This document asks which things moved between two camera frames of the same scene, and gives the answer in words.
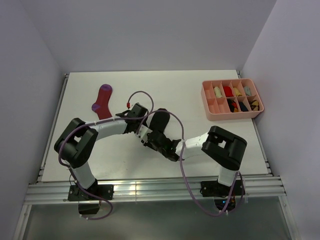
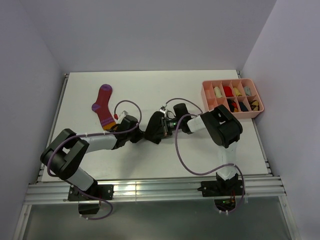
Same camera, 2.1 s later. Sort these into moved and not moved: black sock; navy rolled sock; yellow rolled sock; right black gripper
Moved: right black gripper
Not moved: yellow rolled sock; black sock; navy rolled sock
